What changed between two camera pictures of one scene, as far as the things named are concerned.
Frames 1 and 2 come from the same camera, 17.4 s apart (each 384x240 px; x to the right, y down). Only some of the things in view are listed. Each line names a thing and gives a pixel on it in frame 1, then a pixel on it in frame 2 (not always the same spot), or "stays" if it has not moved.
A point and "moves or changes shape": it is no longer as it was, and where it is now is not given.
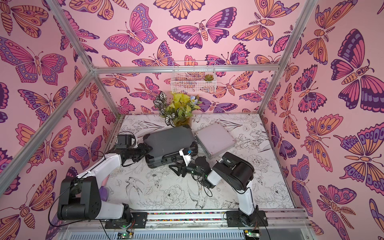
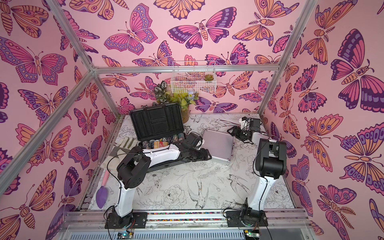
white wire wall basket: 193,77 stays
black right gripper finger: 180,171 → 235,131
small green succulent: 208,77 stays
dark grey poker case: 166,144 moves or changes shape
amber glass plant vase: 183,121 → 185,114
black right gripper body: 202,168 → 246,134
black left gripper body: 132,152 → 194,155
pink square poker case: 214,139 moves or changes shape
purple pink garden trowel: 104,190 stays
